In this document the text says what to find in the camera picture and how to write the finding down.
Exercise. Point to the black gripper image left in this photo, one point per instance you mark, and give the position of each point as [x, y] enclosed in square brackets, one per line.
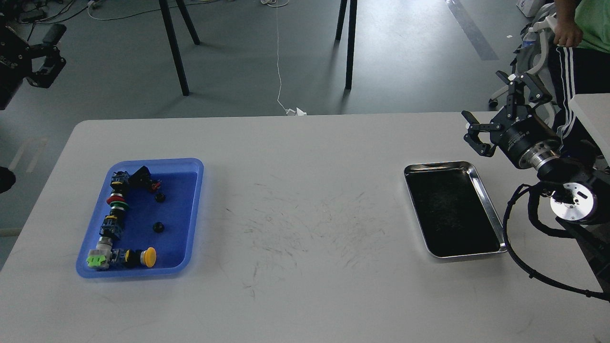
[16, 57]

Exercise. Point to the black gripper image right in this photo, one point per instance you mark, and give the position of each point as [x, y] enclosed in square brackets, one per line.
[522, 136]

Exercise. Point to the silver metal tray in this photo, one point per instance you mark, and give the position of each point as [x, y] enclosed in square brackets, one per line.
[456, 216]

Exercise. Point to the blue plastic tray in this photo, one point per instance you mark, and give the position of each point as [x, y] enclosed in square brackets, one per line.
[181, 181]

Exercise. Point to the person's hand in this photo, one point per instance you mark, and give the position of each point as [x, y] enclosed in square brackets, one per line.
[567, 34]

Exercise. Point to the white office chair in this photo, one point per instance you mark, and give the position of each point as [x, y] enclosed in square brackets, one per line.
[533, 59]

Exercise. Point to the plastic water bottle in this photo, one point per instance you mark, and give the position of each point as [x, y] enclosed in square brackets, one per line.
[528, 38]

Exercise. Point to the person in green shirt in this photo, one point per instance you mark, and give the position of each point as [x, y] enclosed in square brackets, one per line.
[583, 69]

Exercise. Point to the black stand leg left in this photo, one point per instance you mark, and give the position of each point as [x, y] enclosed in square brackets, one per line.
[171, 35]

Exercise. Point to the black stand leg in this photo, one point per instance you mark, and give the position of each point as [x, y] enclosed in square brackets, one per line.
[171, 35]
[345, 6]

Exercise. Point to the red green push buttons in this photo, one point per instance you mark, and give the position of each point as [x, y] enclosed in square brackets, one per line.
[117, 200]

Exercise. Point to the black stand leg right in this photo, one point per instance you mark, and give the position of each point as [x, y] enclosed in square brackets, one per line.
[345, 6]

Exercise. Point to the yellow mushroom push button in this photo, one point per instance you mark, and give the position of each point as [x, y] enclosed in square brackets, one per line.
[140, 258]

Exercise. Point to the black cable image right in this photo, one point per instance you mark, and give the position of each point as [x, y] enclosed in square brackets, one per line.
[547, 264]

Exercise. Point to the black red switch part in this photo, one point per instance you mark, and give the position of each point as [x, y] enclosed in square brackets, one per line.
[142, 179]

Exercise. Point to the green terminal switch block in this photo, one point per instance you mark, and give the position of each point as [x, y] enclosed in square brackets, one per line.
[100, 257]

